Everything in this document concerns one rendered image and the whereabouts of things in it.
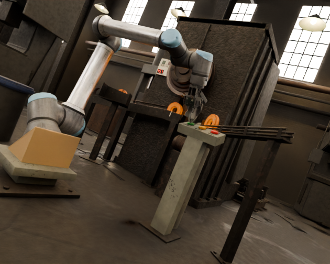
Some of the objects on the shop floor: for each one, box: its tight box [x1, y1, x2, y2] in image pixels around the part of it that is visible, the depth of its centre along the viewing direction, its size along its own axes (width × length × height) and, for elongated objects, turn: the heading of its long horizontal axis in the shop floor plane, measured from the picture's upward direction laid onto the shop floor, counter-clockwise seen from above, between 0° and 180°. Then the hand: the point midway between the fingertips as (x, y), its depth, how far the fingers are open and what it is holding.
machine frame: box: [113, 16, 279, 209], centre depth 267 cm, size 73×108×176 cm
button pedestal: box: [138, 122, 226, 244], centre depth 132 cm, size 16×24×62 cm, turn 147°
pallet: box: [231, 178, 270, 213], centre depth 385 cm, size 120×82×44 cm
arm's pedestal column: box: [0, 159, 80, 199], centre depth 127 cm, size 40×40×8 cm
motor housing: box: [155, 135, 186, 199], centre depth 201 cm, size 13×22×54 cm, turn 147°
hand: (191, 120), depth 135 cm, fingers closed
